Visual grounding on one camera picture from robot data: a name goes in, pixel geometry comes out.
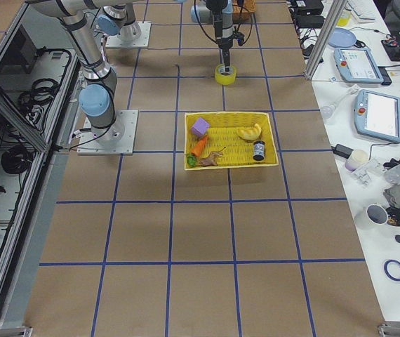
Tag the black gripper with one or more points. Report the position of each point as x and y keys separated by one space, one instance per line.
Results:
x=224 y=41

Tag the brown wicker basket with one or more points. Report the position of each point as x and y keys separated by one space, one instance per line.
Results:
x=243 y=15

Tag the purple foam cube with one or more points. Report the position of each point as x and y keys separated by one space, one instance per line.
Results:
x=200 y=127

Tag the toy croissant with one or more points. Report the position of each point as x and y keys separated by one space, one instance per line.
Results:
x=249 y=133

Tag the yellow woven basket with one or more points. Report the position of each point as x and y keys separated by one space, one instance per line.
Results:
x=238 y=153

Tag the toy carrot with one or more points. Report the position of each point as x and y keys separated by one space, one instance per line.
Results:
x=195 y=153

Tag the brown toy animal figure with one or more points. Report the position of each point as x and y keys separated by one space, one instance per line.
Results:
x=211 y=159

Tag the blue plate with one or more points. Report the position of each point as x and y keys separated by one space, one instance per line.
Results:
x=342 y=38

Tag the upper teach pendant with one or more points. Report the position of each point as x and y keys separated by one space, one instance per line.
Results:
x=357 y=65

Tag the teach pendant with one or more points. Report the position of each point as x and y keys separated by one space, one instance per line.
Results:
x=357 y=65
x=377 y=115

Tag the black power adapter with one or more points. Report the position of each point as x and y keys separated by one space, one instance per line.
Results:
x=342 y=151

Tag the lower teach pendant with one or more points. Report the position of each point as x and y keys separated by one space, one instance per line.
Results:
x=377 y=115

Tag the white purple jar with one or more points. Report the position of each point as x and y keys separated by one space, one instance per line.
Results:
x=356 y=159

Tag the white mug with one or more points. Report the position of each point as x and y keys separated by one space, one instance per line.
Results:
x=371 y=217

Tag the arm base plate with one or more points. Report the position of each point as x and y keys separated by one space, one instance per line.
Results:
x=131 y=36
x=119 y=139

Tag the aluminium frame post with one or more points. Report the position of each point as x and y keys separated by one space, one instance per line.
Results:
x=327 y=29

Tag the metal control cabinet frame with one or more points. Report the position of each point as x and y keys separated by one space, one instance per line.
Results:
x=37 y=67

